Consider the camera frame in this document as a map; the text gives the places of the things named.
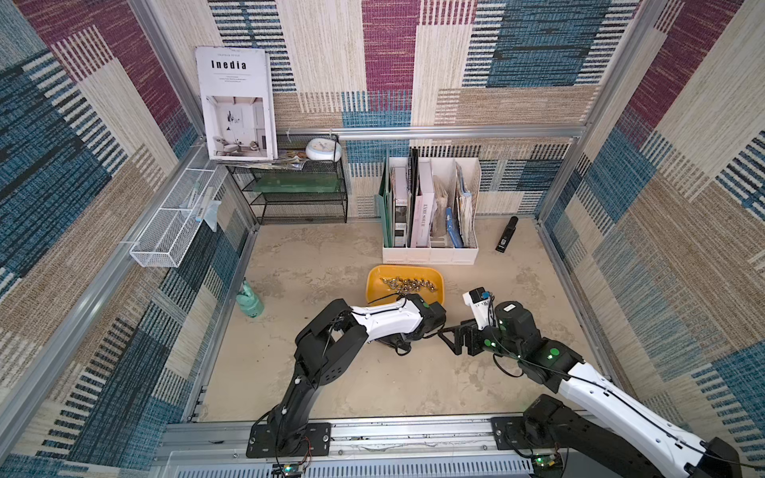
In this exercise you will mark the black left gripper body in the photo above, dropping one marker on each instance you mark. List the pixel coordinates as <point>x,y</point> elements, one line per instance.
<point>399,344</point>

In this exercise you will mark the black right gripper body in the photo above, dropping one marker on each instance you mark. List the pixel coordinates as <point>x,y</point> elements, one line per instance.
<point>472,338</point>

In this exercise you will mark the yellow oval storage tray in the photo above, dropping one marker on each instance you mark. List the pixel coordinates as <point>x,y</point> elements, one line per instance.
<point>377,293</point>

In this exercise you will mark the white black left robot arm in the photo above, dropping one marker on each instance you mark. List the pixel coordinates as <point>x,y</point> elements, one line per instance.
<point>325,349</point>

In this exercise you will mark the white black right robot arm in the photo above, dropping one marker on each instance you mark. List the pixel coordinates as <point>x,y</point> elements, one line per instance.
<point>584,410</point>

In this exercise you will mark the blue booklet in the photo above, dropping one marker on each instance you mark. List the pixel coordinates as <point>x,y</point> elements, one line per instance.
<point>452,229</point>

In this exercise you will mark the white perforated file organizer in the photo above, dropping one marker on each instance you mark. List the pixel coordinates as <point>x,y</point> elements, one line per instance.
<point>456,185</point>

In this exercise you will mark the white pink book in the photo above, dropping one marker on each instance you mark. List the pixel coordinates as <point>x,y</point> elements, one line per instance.
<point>423,205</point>

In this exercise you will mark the black stapler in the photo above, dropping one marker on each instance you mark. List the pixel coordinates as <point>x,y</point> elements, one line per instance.
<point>507,234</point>

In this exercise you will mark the green folder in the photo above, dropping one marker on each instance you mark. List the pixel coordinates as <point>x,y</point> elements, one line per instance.
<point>383,205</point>

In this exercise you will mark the green spray bottle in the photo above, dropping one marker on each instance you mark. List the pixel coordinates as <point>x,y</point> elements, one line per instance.
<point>249,302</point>

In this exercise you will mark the white round alarm clock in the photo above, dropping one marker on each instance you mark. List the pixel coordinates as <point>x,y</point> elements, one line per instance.
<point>320,149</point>

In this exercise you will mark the white Inedia magazine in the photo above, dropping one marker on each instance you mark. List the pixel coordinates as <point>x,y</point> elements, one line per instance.
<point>235,87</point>

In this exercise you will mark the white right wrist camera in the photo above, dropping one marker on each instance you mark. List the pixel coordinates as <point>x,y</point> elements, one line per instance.
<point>478,300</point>

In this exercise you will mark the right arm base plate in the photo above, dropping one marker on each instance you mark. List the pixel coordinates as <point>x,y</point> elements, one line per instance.
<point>518,432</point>

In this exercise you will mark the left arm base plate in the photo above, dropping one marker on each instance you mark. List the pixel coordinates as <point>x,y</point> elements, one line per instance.
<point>312,440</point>

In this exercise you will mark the white wire wall basket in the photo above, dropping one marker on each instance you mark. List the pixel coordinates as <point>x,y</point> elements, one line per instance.
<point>168,236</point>

